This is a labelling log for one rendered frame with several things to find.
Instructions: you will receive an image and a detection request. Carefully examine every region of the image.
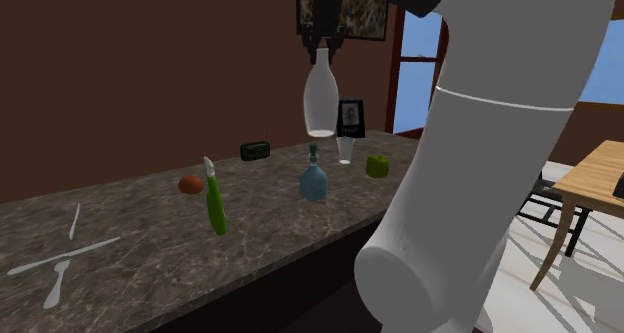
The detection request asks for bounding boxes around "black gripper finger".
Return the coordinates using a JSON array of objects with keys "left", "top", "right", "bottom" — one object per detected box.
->
[
  {"left": 327, "top": 35, "right": 343, "bottom": 65},
  {"left": 305, "top": 35, "right": 321, "bottom": 66}
]

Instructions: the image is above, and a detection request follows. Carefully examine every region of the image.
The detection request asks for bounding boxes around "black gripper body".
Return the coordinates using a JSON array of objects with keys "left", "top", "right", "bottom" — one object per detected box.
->
[{"left": 302, "top": 0, "right": 346, "bottom": 49}]

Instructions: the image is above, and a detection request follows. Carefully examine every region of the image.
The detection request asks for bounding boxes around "white glass bottle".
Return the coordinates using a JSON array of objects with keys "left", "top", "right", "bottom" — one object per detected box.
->
[{"left": 303, "top": 47, "right": 340, "bottom": 139}]

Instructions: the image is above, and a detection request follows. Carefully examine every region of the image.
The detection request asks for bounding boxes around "red framed window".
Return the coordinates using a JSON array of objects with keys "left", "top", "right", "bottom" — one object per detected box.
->
[{"left": 384, "top": 5, "right": 624, "bottom": 141}]

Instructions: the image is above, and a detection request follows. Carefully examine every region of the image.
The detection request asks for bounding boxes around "clear drinking glass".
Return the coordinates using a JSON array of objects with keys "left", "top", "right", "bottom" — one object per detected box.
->
[{"left": 336, "top": 136, "right": 356, "bottom": 165}]

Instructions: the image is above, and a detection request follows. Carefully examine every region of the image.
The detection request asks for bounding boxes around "dark green radio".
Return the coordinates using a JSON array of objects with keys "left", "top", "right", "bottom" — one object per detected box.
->
[{"left": 239, "top": 141, "right": 272, "bottom": 163}]

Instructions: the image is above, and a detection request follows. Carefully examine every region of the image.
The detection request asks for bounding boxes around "green apple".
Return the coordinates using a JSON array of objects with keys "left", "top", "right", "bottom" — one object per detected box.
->
[{"left": 365, "top": 154, "right": 391, "bottom": 180}]

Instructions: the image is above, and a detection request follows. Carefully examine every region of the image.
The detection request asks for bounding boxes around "blue stoppered glass bottle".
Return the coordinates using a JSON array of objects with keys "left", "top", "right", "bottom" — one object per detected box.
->
[{"left": 298, "top": 143, "right": 329, "bottom": 203}]

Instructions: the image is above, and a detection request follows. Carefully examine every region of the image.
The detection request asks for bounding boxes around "orange tomato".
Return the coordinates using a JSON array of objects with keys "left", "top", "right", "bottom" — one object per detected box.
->
[{"left": 177, "top": 175, "right": 205, "bottom": 196}]

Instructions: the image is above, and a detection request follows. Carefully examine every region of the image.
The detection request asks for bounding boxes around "black chair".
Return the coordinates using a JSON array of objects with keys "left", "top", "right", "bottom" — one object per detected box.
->
[{"left": 515, "top": 168, "right": 594, "bottom": 259}]

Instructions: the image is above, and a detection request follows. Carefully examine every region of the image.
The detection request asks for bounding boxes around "wooden table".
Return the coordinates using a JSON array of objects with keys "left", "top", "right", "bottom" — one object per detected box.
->
[{"left": 529, "top": 139, "right": 624, "bottom": 292}]

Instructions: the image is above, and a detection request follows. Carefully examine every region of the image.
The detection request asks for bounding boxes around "small silver utensil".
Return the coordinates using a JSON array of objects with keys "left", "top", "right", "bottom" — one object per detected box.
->
[{"left": 68, "top": 202, "right": 82, "bottom": 242}]

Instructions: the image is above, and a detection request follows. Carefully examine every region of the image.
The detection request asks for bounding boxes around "silver knife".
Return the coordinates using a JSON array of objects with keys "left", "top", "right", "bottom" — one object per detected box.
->
[{"left": 6, "top": 236, "right": 122, "bottom": 277}]

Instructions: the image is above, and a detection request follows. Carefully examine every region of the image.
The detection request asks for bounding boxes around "silver spoon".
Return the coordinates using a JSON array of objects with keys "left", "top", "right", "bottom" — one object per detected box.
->
[{"left": 42, "top": 258, "right": 72, "bottom": 310}]

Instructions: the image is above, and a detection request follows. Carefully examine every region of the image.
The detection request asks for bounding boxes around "framed wall painting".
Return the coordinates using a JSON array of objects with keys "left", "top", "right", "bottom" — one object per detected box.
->
[{"left": 295, "top": 0, "right": 390, "bottom": 42}]

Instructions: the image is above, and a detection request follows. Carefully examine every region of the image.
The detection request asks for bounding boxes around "black picture frame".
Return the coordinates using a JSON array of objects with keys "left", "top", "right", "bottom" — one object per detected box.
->
[{"left": 336, "top": 98, "right": 366, "bottom": 139}]

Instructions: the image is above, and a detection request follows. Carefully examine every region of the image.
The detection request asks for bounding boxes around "green handled peeler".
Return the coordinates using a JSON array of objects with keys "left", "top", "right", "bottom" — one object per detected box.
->
[{"left": 203, "top": 156, "right": 228, "bottom": 237}]

